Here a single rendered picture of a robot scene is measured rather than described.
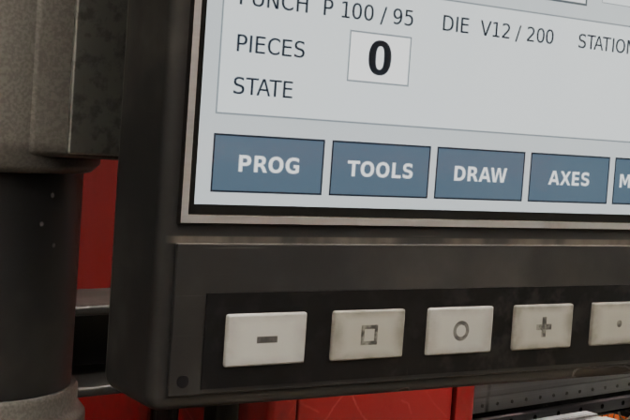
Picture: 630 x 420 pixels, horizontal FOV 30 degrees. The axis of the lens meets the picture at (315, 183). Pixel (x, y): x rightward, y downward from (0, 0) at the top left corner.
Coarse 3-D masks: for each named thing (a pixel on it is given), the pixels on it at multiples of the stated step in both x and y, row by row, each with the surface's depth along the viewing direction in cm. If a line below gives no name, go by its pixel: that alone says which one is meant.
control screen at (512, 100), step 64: (256, 0) 46; (320, 0) 48; (384, 0) 50; (448, 0) 51; (512, 0) 53; (576, 0) 55; (256, 64) 46; (320, 64) 48; (448, 64) 52; (512, 64) 54; (576, 64) 56; (256, 128) 47; (320, 128) 48; (384, 128) 50; (448, 128) 52; (512, 128) 54; (576, 128) 56; (256, 192) 47; (320, 192) 49; (384, 192) 50; (448, 192) 52; (512, 192) 54; (576, 192) 56
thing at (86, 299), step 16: (80, 304) 88; (96, 304) 88; (80, 320) 95; (96, 320) 96; (80, 336) 95; (96, 336) 96; (80, 352) 95; (96, 352) 96; (80, 368) 94; (96, 368) 94; (80, 384) 88; (96, 384) 89
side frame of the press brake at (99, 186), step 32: (96, 192) 120; (96, 224) 120; (96, 256) 119; (96, 288) 119; (96, 416) 119; (128, 416) 114; (160, 416) 109; (192, 416) 105; (256, 416) 98; (288, 416) 98; (320, 416) 100; (352, 416) 103; (384, 416) 105; (416, 416) 108; (448, 416) 111
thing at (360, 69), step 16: (352, 32) 49; (368, 32) 49; (352, 48) 49; (368, 48) 49; (384, 48) 50; (400, 48) 50; (352, 64) 49; (368, 64) 49; (384, 64) 50; (400, 64) 50; (352, 80) 49; (368, 80) 49; (384, 80) 50; (400, 80) 50
